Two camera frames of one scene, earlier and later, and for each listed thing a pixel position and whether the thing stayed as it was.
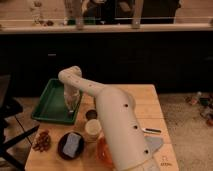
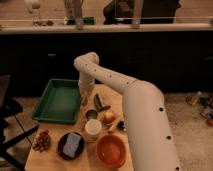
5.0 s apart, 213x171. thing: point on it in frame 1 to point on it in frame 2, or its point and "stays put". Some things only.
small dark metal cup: x=91 y=114 stays put
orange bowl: x=103 y=152 stays put
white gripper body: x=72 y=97 to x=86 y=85
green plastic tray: x=52 y=106 stays put
